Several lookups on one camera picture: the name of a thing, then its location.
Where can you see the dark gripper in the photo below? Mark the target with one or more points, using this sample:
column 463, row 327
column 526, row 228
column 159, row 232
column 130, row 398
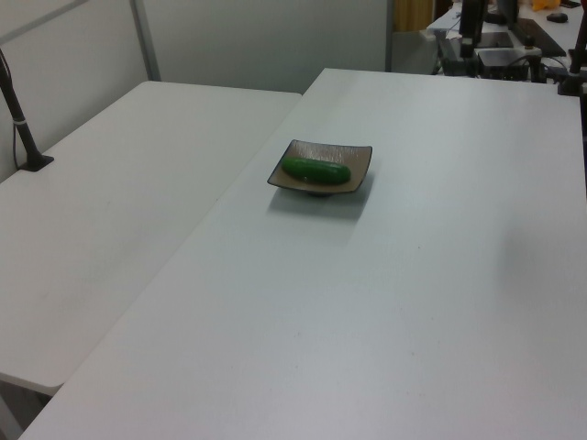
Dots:
column 470, row 18

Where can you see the green cucumber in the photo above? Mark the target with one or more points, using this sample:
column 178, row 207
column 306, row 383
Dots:
column 316, row 170

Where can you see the square beige ceramic plate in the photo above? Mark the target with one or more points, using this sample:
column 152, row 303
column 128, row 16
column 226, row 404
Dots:
column 357, row 165

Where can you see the silver device box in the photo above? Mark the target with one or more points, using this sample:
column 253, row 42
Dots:
column 500, row 57

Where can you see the small black knob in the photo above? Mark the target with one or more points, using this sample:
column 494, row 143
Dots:
column 530, row 43

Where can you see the orange wooden panel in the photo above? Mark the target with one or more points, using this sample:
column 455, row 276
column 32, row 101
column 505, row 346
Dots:
column 413, row 14

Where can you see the yellow object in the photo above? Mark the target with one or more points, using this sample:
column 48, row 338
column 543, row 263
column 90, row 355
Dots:
column 543, row 3

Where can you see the black computer mouse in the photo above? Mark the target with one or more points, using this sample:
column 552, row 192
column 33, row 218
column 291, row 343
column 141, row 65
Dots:
column 557, row 18

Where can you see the black pole with white band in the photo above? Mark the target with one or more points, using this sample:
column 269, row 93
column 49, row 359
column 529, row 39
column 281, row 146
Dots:
column 20, row 133

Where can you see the grey partition end post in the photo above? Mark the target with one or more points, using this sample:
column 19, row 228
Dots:
column 388, row 36

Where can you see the black clamp camera mount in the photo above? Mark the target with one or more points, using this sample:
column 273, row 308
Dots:
column 573, row 84

